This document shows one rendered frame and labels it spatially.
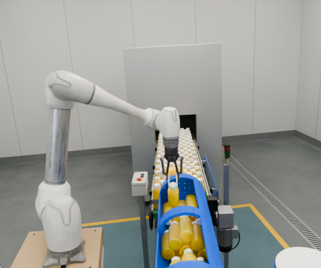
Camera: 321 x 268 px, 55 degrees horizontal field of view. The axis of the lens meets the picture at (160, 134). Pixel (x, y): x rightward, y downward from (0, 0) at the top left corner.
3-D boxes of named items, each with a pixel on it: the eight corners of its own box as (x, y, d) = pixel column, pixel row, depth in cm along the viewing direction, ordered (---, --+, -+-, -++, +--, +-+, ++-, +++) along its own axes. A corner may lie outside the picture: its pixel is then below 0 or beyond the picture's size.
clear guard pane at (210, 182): (217, 248, 241) (216, 191, 227) (205, 200, 316) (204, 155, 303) (217, 248, 241) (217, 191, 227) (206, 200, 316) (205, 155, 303)
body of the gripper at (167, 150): (163, 148, 165) (164, 164, 167) (179, 147, 164) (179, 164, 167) (163, 144, 172) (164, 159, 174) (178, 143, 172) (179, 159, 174)
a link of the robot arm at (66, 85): (98, 80, 134) (88, 79, 146) (57, 63, 125) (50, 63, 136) (88, 108, 134) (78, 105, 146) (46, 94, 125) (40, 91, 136)
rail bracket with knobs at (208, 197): (204, 214, 207) (204, 200, 204) (203, 208, 214) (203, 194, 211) (219, 213, 206) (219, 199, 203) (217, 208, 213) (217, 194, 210)
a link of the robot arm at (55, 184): (39, 232, 146) (31, 214, 164) (73, 227, 155) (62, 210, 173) (49, 68, 135) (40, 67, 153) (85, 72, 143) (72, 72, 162)
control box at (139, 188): (132, 196, 215) (131, 183, 212) (135, 184, 234) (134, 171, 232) (146, 195, 215) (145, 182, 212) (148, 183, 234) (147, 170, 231)
